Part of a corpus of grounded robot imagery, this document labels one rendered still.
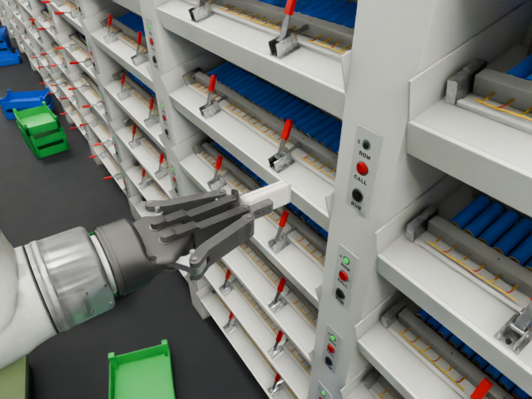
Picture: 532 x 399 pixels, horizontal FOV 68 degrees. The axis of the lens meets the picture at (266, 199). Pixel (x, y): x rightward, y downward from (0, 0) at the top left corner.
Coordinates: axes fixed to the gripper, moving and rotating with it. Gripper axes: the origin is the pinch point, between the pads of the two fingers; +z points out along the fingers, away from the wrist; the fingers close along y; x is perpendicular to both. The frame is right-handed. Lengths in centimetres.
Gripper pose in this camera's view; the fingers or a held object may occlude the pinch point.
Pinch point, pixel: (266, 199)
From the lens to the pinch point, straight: 50.2
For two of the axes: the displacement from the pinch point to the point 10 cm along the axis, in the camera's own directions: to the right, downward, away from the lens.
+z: 8.1, -3.3, 4.8
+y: 5.8, 4.9, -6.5
